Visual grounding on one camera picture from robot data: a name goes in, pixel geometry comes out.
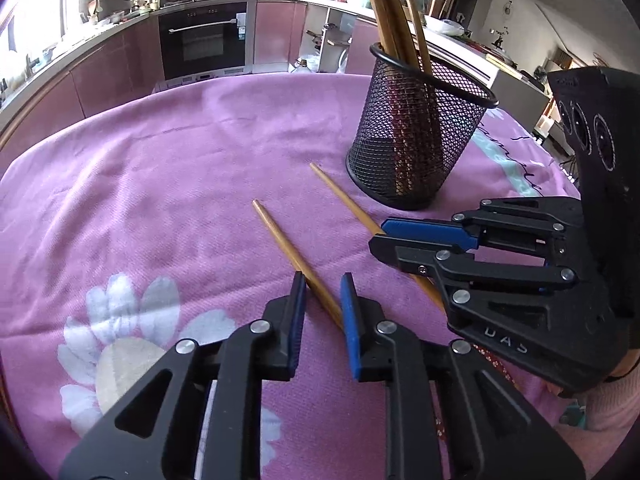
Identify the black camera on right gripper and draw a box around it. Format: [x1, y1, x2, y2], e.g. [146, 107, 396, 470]
[548, 66, 639, 349]

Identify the black built-in oven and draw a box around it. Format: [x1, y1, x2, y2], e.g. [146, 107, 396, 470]
[158, 0, 248, 80]

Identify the chopstick in cup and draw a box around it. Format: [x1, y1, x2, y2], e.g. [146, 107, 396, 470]
[370, 0, 420, 68]
[406, 0, 433, 76]

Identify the black mesh utensil cup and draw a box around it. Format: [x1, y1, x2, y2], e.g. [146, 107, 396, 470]
[345, 44, 498, 211]

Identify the chopstick in cup right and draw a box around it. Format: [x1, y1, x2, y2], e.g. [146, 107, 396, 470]
[406, 0, 433, 76]

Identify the wooden chopstick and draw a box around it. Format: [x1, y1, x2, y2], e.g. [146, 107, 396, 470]
[308, 160, 522, 391]
[252, 200, 344, 330]

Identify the pink floral tablecloth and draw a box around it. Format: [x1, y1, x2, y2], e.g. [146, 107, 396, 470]
[1, 74, 578, 479]

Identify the pink sleeve right forearm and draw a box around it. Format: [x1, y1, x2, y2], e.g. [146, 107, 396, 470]
[549, 358, 640, 480]

